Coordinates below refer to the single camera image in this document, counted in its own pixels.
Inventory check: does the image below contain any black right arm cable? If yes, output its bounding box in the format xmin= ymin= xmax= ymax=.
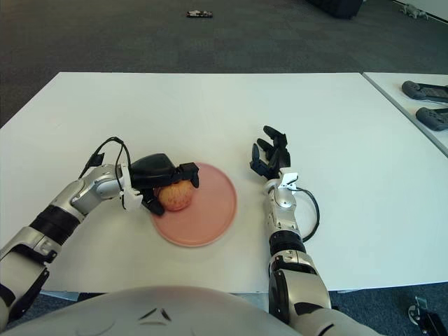
xmin=267 ymin=188 xmax=320 ymax=281

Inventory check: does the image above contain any dark blue bag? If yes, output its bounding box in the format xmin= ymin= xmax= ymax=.
xmin=306 ymin=0 xmax=363 ymax=20

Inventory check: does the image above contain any grey robot torso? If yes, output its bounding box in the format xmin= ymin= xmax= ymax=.
xmin=0 ymin=285 xmax=309 ymax=336

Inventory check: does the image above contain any pink round plate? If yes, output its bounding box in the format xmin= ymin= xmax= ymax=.
xmin=149 ymin=162 xmax=238 ymax=249

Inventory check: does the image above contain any small grey toy figure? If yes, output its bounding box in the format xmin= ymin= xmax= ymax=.
xmin=400 ymin=5 xmax=430 ymax=20

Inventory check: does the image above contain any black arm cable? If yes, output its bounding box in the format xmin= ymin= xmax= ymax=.
xmin=267 ymin=188 xmax=320 ymax=281
xmin=78 ymin=136 xmax=132 ymax=179

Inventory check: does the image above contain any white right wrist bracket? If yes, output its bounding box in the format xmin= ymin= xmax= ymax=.
xmin=279 ymin=171 xmax=299 ymax=192

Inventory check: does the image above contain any white side table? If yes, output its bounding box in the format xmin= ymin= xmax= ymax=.
xmin=362 ymin=71 xmax=448 ymax=157

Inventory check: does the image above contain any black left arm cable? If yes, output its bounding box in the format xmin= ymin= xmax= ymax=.
xmin=78 ymin=136 xmax=132 ymax=179

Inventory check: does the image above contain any black caster wheel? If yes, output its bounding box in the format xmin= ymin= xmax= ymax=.
xmin=407 ymin=295 xmax=448 ymax=335

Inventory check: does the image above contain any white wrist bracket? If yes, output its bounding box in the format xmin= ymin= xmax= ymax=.
xmin=120 ymin=162 xmax=144 ymax=211
xmin=279 ymin=171 xmax=299 ymax=192

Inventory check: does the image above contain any red yellow apple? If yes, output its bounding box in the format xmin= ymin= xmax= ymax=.
xmin=156 ymin=180 xmax=195 ymax=212

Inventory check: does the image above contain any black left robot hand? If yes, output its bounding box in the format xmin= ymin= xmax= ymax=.
xmin=129 ymin=153 xmax=201 ymax=215

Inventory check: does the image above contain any grey game controller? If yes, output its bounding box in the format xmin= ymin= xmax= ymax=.
xmin=415 ymin=106 xmax=448 ymax=132
xmin=401 ymin=80 xmax=448 ymax=104

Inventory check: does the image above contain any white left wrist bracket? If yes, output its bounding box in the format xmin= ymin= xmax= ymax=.
xmin=120 ymin=162 xmax=144 ymax=211

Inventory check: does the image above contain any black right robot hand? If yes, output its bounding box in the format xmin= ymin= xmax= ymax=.
xmin=249 ymin=125 xmax=292 ymax=181

